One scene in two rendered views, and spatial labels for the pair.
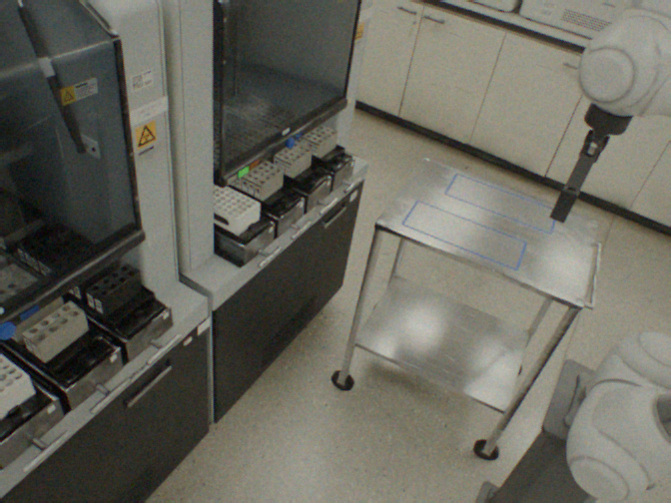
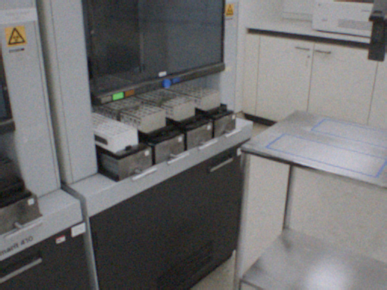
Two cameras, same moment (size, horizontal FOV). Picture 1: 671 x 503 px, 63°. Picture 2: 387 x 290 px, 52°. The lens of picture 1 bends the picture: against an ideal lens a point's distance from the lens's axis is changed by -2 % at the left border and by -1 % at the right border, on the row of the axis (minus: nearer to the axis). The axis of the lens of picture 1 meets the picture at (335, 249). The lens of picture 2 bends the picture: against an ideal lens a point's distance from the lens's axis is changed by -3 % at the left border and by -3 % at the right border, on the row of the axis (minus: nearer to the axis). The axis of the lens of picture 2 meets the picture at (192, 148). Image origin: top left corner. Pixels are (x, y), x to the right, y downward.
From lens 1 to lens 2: 0.55 m
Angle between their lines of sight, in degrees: 22
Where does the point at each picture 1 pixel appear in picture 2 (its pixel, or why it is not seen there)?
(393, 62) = (297, 87)
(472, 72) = (357, 86)
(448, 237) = (309, 155)
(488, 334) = (375, 276)
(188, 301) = (62, 202)
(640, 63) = not seen: outside the picture
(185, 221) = (63, 129)
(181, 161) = (54, 71)
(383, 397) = not seen: outside the picture
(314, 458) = not seen: outside the picture
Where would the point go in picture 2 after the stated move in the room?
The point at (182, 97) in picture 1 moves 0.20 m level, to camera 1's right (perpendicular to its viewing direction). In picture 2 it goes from (51, 13) to (120, 14)
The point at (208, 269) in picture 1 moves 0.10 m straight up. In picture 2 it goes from (88, 183) to (85, 152)
